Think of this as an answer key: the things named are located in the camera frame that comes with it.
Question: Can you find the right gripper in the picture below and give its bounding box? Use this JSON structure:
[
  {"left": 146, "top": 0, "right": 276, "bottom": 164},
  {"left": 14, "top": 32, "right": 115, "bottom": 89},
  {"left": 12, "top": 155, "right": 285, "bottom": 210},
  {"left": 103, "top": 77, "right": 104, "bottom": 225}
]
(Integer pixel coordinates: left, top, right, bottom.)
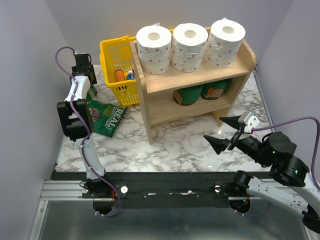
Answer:
[{"left": 203, "top": 113, "right": 271, "bottom": 167}]

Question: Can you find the green brown roll front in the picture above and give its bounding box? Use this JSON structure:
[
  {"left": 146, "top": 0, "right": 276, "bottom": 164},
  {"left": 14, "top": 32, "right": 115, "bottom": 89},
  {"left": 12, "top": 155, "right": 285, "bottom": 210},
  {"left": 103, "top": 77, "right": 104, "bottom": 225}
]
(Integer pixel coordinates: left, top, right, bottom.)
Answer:
[{"left": 201, "top": 79, "right": 230, "bottom": 100}]

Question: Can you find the floral paper towel roll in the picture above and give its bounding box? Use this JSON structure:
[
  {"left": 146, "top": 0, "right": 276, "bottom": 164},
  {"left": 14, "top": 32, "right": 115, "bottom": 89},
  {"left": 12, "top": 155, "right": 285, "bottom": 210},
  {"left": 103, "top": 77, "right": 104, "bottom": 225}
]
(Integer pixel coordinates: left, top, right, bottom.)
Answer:
[
  {"left": 204, "top": 18, "right": 246, "bottom": 68},
  {"left": 136, "top": 25, "right": 172, "bottom": 75},
  {"left": 171, "top": 23, "right": 208, "bottom": 73}
]

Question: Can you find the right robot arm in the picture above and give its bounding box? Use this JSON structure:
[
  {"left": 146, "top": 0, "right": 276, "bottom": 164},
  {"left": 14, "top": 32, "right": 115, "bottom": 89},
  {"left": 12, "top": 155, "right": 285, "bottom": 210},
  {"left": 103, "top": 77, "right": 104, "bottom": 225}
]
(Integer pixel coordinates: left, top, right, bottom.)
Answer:
[{"left": 204, "top": 111, "right": 320, "bottom": 233}]

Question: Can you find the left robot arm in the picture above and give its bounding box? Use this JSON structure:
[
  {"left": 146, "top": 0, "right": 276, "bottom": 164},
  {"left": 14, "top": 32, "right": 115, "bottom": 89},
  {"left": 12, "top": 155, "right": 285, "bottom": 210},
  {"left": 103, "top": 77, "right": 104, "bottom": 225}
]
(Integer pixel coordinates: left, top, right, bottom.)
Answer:
[{"left": 55, "top": 50, "right": 119, "bottom": 200}]

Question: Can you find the wooden two-tier shelf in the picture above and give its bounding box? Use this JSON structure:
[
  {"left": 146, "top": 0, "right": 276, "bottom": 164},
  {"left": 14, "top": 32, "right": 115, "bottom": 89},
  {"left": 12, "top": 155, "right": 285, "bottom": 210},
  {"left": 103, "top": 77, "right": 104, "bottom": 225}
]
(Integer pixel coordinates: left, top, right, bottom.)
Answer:
[{"left": 129, "top": 40, "right": 257, "bottom": 144}]

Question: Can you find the yellow plastic shopping basket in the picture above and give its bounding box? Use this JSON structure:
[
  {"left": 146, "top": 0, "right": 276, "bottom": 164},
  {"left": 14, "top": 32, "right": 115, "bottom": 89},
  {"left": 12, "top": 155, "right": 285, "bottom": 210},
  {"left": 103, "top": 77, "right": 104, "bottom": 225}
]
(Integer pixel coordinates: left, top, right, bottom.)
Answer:
[{"left": 99, "top": 28, "right": 176, "bottom": 108}]

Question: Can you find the orange bottle in basket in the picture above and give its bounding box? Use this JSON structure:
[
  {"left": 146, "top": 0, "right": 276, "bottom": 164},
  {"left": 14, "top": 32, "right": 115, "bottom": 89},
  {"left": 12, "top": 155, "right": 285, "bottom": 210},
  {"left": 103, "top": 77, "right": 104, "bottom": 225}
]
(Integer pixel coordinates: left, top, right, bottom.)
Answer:
[{"left": 114, "top": 69, "right": 126, "bottom": 83}]

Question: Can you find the blue white bottle in basket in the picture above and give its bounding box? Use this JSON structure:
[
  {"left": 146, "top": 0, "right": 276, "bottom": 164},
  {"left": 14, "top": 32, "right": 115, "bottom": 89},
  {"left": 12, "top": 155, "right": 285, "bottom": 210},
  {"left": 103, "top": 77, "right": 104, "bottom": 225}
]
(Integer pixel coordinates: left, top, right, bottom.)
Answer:
[{"left": 126, "top": 70, "right": 136, "bottom": 81}]

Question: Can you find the green crisps bag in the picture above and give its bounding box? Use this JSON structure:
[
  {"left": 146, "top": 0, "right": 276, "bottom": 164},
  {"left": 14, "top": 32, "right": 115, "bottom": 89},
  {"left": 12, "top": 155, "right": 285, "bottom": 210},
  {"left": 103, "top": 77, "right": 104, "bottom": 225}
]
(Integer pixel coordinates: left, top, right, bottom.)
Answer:
[{"left": 88, "top": 100, "right": 127, "bottom": 138}]

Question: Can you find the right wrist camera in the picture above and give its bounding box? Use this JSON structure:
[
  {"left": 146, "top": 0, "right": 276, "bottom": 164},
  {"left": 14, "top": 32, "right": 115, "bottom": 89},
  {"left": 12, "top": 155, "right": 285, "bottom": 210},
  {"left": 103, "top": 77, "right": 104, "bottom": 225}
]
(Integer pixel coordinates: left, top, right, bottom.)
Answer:
[{"left": 238, "top": 111, "right": 260, "bottom": 134}]

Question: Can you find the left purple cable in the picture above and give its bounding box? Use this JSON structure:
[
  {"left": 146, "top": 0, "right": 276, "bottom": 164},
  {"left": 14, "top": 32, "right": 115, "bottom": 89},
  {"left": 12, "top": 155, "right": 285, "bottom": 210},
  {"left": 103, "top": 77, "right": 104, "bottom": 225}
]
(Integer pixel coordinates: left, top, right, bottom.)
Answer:
[{"left": 54, "top": 46, "right": 122, "bottom": 218}]

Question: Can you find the black front rail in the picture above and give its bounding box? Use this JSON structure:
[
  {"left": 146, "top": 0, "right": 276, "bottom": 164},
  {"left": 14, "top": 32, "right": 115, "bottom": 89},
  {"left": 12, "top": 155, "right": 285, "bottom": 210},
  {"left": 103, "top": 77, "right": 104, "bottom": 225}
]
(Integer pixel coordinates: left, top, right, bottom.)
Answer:
[{"left": 50, "top": 171, "right": 254, "bottom": 214}]

